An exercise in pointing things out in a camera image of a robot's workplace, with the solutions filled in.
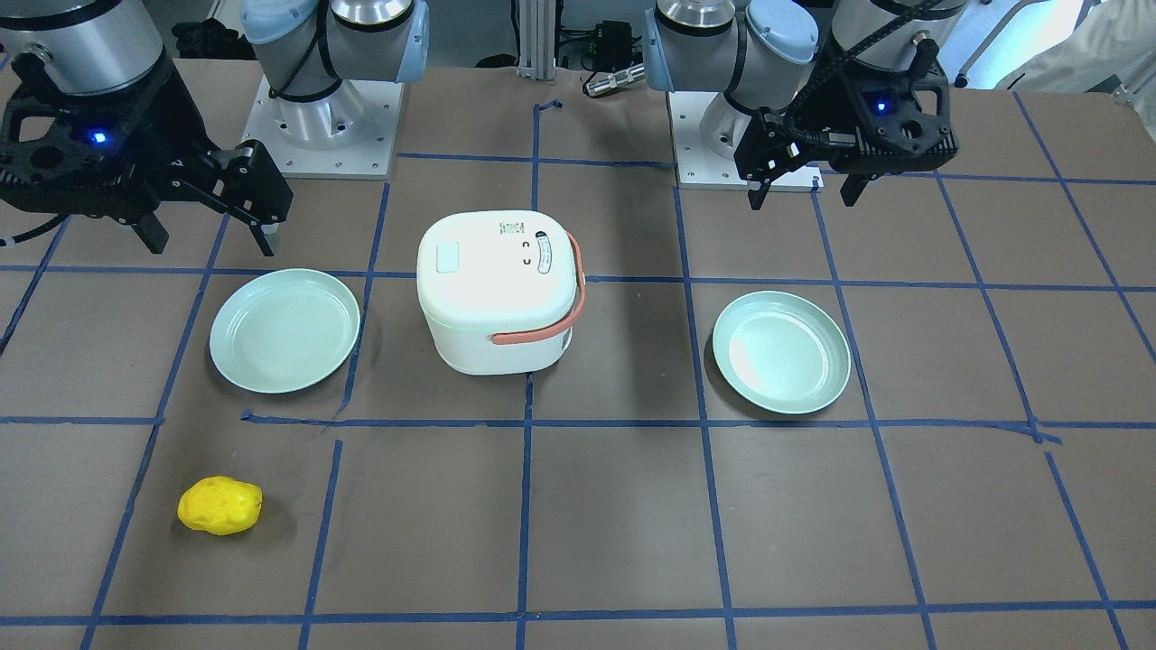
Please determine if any white rice cooker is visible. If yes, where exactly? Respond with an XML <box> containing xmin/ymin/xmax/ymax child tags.
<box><xmin>415</xmin><ymin>209</ymin><xmax>587</xmax><ymax>376</ymax></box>

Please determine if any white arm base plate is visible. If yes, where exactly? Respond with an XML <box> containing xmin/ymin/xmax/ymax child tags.
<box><xmin>242</xmin><ymin>77</ymin><xmax>407</xmax><ymax>180</ymax></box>
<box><xmin>667</xmin><ymin>90</ymin><xmax>825</xmax><ymax>193</ymax></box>

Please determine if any yellow toy potato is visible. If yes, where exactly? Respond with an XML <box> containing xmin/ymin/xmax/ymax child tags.
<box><xmin>177</xmin><ymin>477</ymin><xmax>264</xmax><ymax>535</ymax></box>

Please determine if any aluminium profile post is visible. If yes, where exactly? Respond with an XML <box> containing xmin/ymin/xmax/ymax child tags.
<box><xmin>516</xmin><ymin>0</ymin><xmax>560</xmax><ymax>84</ymax></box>

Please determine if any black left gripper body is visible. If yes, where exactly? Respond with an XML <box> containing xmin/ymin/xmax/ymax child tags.
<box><xmin>788</xmin><ymin>40</ymin><xmax>959</xmax><ymax>176</ymax></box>

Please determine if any silver metal connector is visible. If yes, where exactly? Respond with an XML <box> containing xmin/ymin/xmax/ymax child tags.
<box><xmin>581</xmin><ymin>62</ymin><xmax>647</xmax><ymax>99</ymax></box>

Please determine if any pale green plate far side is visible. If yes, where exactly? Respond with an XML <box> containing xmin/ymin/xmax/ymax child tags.
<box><xmin>712</xmin><ymin>291</ymin><xmax>852</xmax><ymax>415</ymax></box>

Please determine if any black power adapter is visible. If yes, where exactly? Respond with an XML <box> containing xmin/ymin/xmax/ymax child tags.
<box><xmin>591</xmin><ymin>20</ymin><xmax>633</xmax><ymax>71</ymax></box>

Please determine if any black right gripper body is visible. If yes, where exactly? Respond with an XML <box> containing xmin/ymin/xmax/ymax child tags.
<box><xmin>3</xmin><ymin>52</ymin><xmax>222</xmax><ymax>227</ymax></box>

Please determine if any silver robot arm with wrist camera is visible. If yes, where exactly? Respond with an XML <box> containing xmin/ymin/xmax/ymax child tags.
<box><xmin>3</xmin><ymin>1</ymin><xmax>429</xmax><ymax>103</ymax></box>

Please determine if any pale green plate near potato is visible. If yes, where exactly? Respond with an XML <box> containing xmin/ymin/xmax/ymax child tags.
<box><xmin>208</xmin><ymin>268</ymin><xmax>362</xmax><ymax>396</ymax></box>

